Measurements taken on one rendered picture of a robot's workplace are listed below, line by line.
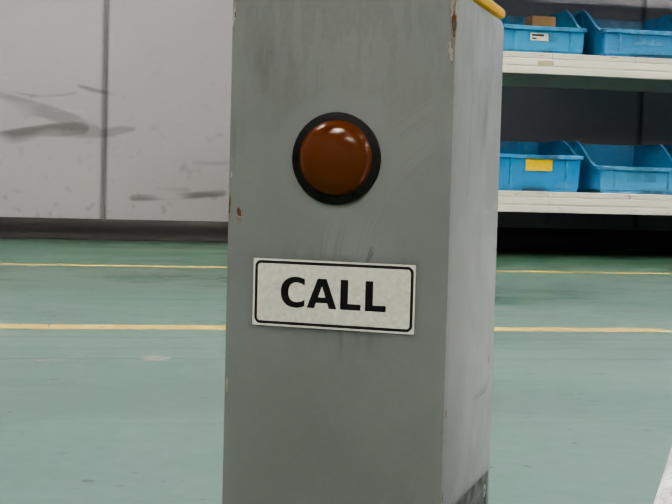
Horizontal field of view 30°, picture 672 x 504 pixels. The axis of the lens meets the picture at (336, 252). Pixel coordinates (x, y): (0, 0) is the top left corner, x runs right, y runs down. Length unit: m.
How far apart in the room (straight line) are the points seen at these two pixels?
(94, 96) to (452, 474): 5.07
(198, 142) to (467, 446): 5.05
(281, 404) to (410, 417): 0.04
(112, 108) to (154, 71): 0.24
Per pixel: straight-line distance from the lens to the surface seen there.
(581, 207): 5.00
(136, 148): 5.41
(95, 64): 5.43
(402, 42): 0.36
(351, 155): 0.36
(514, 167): 4.92
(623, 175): 5.10
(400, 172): 0.36
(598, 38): 5.16
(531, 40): 5.01
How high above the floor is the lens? 0.25
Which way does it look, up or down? 3 degrees down
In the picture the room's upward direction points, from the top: 2 degrees clockwise
